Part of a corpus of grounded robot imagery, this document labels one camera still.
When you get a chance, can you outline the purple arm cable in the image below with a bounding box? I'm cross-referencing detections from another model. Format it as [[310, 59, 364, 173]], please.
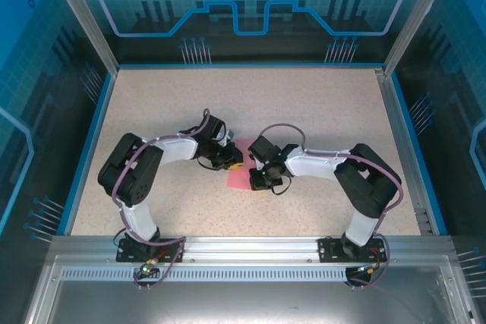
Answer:
[[112, 107, 212, 291], [256, 123, 404, 291]]

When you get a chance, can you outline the cable connector with green light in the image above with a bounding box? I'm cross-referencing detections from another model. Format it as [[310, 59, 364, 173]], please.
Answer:
[[352, 263, 381, 276], [137, 258, 160, 276]]

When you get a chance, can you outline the thin black left gripper cable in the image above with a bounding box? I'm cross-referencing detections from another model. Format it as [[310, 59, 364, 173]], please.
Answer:
[[196, 156, 222, 171]]

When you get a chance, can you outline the blue frame strip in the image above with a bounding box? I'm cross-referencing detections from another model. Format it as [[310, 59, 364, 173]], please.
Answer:
[[62, 71, 119, 237], [389, 73, 449, 236]]

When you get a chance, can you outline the aluminium side rail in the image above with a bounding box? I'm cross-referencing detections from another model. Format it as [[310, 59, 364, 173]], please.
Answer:
[[374, 68, 434, 236]]

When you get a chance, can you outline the sheet metal tray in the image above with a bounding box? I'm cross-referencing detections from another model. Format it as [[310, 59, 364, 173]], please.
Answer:
[[22, 254, 479, 324]]

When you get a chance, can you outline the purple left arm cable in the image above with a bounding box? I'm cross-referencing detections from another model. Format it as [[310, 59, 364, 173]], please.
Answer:
[[112, 107, 212, 291]]

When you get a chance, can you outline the pink paper sheet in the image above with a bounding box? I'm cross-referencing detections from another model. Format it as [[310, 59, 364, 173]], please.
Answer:
[[226, 137, 260, 190]]

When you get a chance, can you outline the slotted grey cable duct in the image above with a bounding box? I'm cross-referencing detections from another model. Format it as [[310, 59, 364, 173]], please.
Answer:
[[59, 268, 432, 283]]

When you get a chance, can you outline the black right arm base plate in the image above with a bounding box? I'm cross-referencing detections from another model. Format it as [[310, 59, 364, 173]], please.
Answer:
[[317, 237, 388, 263]]

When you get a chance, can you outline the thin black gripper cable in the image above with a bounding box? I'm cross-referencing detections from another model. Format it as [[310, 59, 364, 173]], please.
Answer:
[[196, 156, 222, 171], [270, 175, 293, 197]]

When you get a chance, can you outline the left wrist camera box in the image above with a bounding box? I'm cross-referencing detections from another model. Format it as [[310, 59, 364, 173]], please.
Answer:
[[217, 128, 237, 147]]

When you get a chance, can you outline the thin black right gripper cable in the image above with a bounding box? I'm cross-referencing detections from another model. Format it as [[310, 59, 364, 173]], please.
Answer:
[[270, 175, 293, 197]]

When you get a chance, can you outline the aluminium frame post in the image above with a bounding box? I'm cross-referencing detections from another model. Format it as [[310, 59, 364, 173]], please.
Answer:
[[40, 0, 121, 74], [381, 0, 459, 77]]

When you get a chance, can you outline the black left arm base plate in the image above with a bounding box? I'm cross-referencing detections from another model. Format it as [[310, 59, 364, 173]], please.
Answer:
[[115, 238, 186, 263]]

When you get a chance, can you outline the aluminium mounting rail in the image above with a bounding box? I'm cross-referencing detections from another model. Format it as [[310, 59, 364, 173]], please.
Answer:
[[50, 235, 456, 264]]

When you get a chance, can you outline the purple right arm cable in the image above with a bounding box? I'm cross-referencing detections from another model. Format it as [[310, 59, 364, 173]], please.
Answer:
[[256, 123, 404, 291]]

